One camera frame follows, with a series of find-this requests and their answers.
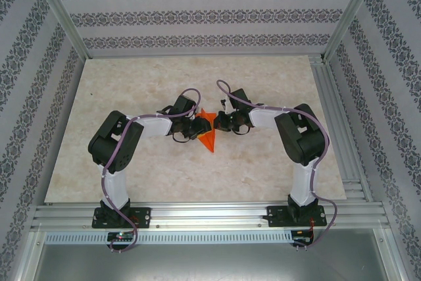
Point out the aluminium side rail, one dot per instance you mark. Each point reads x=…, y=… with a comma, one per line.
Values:
x=329, y=96

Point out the aluminium frame bar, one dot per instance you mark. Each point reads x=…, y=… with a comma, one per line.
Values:
x=31, y=258
x=389, y=258

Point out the orange paper sheet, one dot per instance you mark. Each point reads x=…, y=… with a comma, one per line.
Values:
x=210, y=143

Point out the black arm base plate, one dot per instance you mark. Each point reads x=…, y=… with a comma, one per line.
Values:
x=143, y=216
x=274, y=216

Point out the aluminium frame post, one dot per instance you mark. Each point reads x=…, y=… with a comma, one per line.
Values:
x=59, y=11
x=353, y=11

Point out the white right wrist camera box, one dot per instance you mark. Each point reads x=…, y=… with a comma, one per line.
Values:
x=226, y=105

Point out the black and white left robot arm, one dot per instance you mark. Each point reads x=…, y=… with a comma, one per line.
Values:
x=112, y=143

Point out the long aluminium mounting rail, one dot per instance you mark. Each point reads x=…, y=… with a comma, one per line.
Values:
x=210, y=215

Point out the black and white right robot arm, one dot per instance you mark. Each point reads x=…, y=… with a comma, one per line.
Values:
x=306, y=136

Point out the small circuit board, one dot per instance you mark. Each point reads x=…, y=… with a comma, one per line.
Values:
x=121, y=236
x=300, y=234

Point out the grey sheet metal panel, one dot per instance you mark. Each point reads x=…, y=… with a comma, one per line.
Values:
x=210, y=264

